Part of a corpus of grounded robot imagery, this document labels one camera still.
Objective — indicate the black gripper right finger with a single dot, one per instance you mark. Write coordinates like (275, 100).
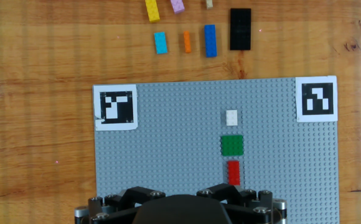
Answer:
(249, 202)

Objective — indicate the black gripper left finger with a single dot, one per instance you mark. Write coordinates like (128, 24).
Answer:
(112, 205)

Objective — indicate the yellow lego brick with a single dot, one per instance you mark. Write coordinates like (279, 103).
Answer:
(152, 11)

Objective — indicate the red lego brick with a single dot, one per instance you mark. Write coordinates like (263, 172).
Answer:
(233, 172)

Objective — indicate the green lego plate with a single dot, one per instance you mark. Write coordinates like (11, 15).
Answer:
(231, 145)

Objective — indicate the grey lego baseplate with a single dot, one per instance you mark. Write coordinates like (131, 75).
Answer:
(174, 155)

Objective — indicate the white lego brick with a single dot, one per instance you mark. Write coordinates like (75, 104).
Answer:
(231, 117)

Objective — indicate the blue lego brick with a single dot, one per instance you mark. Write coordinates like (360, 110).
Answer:
(210, 40)

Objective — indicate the cyan lego brick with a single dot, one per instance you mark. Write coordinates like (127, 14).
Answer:
(161, 43)

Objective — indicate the orange lego brick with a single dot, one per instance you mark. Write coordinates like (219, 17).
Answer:
(187, 42)

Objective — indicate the black lego plate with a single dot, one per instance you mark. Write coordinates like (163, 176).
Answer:
(240, 29)

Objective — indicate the small beige lego brick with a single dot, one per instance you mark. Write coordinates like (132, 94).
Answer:
(209, 3)

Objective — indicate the pink lego brick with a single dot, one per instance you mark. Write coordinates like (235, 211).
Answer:
(177, 6)

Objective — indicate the black white marker tag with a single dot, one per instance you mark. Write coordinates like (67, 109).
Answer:
(317, 99)
(118, 105)

